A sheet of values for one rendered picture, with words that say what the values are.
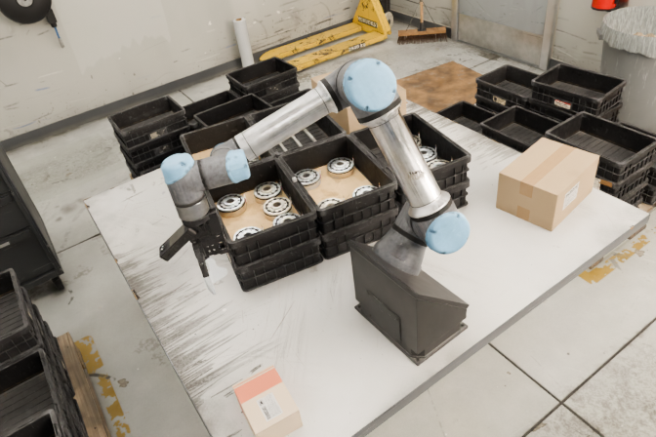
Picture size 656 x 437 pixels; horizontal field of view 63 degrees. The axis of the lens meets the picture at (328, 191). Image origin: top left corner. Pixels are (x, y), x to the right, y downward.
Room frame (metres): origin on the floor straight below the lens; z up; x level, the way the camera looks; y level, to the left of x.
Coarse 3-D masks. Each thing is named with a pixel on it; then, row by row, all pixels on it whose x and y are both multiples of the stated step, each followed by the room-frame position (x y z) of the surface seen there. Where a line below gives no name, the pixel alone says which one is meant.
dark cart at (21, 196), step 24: (0, 144) 2.64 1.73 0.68; (0, 168) 2.14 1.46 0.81; (0, 192) 2.13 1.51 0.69; (24, 192) 2.50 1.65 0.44; (0, 216) 2.11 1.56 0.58; (24, 216) 2.14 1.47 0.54; (0, 240) 2.08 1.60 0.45; (24, 240) 2.12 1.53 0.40; (48, 240) 2.31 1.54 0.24; (0, 264) 2.05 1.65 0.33; (24, 264) 2.10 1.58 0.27; (48, 264) 2.14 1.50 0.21
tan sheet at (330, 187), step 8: (320, 168) 1.75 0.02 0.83; (328, 176) 1.69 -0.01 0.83; (352, 176) 1.67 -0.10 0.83; (360, 176) 1.66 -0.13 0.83; (320, 184) 1.64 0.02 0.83; (328, 184) 1.63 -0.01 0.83; (336, 184) 1.63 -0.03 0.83; (344, 184) 1.62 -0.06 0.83; (352, 184) 1.61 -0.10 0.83; (360, 184) 1.61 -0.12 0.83; (368, 184) 1.60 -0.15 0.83; (312, 192) 1.60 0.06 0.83; (320, 192) 1.59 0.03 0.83; (328, 192) 1.58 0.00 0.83; (336, 192) 1.58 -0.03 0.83; (344, 192) 1.57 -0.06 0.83; (352, 192) 1.56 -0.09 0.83; (320, 200) 1.54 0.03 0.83
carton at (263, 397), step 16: (272, 368) 0.90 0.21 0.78; (240, 384) 0.86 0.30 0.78; (256, 384) 0.85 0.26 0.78; (272, 384) 0.85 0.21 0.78; (240, 400) 0.81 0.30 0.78; (256, 400) 0.81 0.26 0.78; (272, 400) 0.80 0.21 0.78; (288, 400) 0.80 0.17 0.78; (256, 416) 0.76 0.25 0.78; (272, 416) 0.76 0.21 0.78; (288, 416) 0.75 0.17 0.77; (256, 432) 0.72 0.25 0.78; (272, 432) 0.73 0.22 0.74; (288, 432) 0.75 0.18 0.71
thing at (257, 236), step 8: (272, 160) 1.70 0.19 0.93; (280, 168) 1.64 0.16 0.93; (288, 176) 1.58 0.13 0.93; (296, 184) 1.52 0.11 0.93; (208, 192) 1.55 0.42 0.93; (208, 200) 1.50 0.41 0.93; (304, 200) 1.42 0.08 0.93; (216, 208) 1.45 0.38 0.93; (312, 208) 1.37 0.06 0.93; (304, 216) 1.34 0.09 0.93; (312, 216) 1.34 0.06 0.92; (224, 224) 1.35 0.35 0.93; (280, 224) 1.31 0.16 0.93; (288, 224) 1.31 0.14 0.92; (296, 224) 1.32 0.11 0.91; (256, 232) 1.29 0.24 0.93; (264, 232) 1.29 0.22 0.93; (272, 232) 1.30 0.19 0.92; (240, 240) 1.26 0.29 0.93; (248, 240) 1.27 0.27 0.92; (256, 240) 1.28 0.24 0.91; (232, 248) 1.25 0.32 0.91
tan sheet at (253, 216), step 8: (248, 192) 1.66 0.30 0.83; (248, 200) 1.61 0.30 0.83; (248, 208) 1.56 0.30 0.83; (256, 208) 1.55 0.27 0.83; (240, 216) 1.52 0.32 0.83; (248, 216) 1.51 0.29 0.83; (256, 216) 1.50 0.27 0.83; (264, 216) 1.50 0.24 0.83; (232, 224) 1.47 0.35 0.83; (240, 224) 1.47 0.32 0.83; (248, 224) 1.46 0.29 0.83; (256, 224) 1.45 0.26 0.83; (264, 224) 1.45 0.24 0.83; (232, 232) 1.43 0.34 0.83; (232, 240) 1.39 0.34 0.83
